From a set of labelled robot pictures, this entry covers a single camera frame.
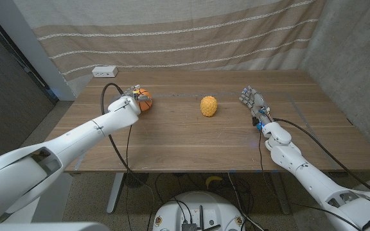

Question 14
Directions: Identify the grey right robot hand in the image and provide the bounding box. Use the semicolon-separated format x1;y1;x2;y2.
238;85;272;126

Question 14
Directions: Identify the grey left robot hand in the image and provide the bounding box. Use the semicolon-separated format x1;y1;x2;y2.
120;85;153;105

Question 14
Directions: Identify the orange mini basketball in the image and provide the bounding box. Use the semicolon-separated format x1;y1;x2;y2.
136;88;154;112

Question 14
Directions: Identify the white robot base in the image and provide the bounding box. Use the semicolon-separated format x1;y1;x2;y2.
152;191;246;231

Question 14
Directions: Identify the yellow bumpy ball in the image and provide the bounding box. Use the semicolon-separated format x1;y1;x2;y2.
200;96;218;117

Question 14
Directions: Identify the white power strip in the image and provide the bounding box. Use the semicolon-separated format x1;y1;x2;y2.
91;65;119;78

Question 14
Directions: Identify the beige striped backdrop cloth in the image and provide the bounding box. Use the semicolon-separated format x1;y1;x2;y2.
13;0;328;98

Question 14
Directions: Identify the yellow banana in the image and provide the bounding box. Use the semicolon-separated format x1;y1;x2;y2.
205;175;224;189

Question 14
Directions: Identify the round black floor grille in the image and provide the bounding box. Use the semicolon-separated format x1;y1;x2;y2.
123;172;150;189

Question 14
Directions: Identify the grey table leg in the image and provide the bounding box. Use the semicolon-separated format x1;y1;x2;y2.
270;171;291;215

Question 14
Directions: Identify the white table leg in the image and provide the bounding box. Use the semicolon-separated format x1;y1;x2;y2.
106;172;125;214

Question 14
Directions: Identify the dark door panel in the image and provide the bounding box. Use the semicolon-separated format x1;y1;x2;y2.
0;9;59;167

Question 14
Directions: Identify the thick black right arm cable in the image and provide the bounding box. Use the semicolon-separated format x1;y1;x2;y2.
272;117;370;201

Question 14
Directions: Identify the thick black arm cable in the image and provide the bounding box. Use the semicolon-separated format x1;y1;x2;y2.
272;117;370;201
100;82;156;231

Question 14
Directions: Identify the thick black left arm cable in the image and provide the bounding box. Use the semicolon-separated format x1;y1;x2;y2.
100;82;156;231

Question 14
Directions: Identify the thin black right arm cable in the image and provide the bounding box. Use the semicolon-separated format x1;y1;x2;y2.
258;128;362;231

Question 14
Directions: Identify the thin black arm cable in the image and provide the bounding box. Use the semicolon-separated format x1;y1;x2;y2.
258;128;362;231
124;124;133;231

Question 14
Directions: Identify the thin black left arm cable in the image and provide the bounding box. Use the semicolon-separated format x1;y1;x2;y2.
124;124;133;231

